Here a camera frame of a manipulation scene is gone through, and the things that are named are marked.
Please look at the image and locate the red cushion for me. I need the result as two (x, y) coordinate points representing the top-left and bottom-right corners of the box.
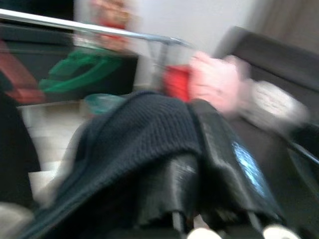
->
(161, 63), (193, 102)

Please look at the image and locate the dark grey fabric sofa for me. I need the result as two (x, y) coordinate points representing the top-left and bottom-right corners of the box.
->
(214, 26), (319, 239)

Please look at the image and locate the grey round totoro cushion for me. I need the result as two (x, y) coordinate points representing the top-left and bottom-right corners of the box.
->
(239, 81), (311, 134)

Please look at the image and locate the red robed figurine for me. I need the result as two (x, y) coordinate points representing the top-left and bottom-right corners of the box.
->
(88, 0), (134, 49)

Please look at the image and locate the pink cat face cushion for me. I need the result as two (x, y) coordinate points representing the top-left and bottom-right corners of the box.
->
(189, 51), (250, 117)

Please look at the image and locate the black ribbed knit garment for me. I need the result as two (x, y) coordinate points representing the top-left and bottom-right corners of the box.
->
(19, 91), (204, 239)

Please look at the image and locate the green plastic hanger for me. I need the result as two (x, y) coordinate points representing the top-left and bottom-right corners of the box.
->
(38, 49), (123, 95)

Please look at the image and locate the black long sleeve shirt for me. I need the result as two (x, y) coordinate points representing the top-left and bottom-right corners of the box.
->
(0, 82), (42, 207)

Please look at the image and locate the silver metal clothes rack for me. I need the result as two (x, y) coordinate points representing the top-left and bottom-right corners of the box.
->
(0, 8), (196, 83)

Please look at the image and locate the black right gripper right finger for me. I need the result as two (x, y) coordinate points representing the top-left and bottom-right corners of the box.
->
(189, 99), (285, 224)

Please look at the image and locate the black television console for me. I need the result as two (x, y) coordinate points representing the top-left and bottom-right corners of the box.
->
(0, 23), (139, 103)

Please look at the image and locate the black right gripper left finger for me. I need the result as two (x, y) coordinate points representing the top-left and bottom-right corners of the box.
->
(136, 153), (203, 227)

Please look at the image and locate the teal plastic bin liner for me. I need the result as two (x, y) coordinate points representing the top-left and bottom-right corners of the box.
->
(83, 93), (125, 116)

